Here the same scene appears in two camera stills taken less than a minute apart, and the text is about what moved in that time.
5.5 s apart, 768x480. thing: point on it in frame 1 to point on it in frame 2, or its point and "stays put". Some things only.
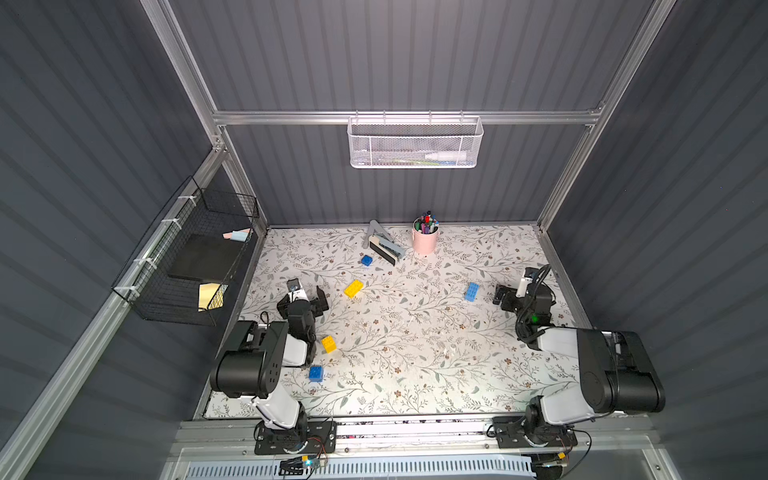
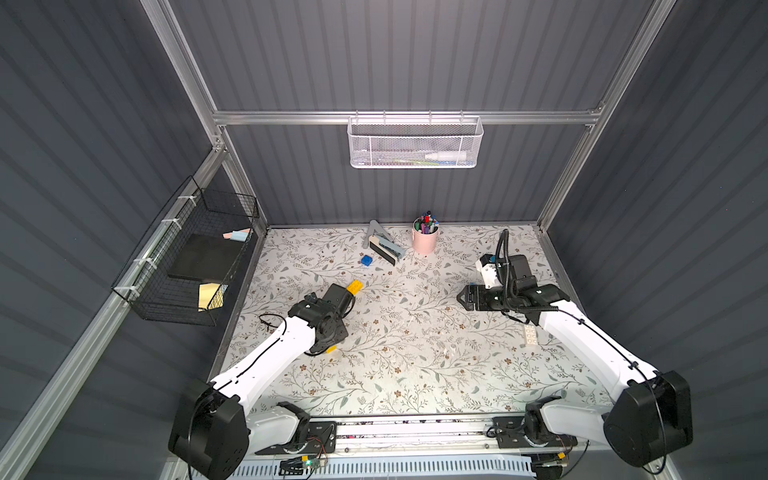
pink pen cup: (424, 243) stays put
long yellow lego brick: (354, 288) stays put
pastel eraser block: (239, 235) stays put
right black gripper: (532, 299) to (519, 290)
